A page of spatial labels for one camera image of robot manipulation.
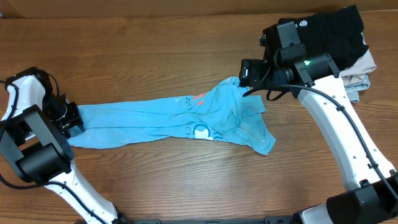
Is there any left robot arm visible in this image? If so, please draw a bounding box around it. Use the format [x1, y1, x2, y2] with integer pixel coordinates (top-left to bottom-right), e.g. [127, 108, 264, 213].
[1, 67, 130, 224]

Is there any light blue printed t-shirt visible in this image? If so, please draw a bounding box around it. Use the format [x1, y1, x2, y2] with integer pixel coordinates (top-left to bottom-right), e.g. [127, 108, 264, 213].
[68, 77, 275, 156]

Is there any beige folded garment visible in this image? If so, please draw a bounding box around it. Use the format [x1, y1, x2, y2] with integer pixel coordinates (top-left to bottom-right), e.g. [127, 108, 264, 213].
[340, 50, 377, 86]

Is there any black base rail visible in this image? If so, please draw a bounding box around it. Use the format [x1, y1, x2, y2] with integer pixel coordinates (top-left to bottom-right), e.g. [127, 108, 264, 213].
[124, 215, 352, 224]

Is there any black folded garment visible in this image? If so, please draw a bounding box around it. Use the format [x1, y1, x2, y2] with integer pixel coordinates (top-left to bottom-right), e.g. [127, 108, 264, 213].
[279, 5, 369, 70]

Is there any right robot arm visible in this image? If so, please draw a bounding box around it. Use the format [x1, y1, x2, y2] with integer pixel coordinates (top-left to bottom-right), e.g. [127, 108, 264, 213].
[239, 22, 397, 224]

